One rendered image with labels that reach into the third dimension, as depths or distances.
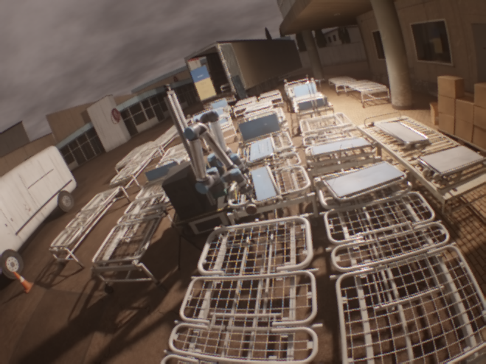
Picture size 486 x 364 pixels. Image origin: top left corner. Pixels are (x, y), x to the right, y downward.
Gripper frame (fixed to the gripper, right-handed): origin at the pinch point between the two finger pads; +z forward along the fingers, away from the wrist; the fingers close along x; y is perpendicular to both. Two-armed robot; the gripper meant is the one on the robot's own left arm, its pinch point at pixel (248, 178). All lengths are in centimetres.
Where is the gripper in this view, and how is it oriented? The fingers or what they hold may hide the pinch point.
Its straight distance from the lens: 254.3
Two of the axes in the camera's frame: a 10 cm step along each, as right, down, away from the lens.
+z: 4.9, 7.6, 4.3
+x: -8.7, 4.6, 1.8
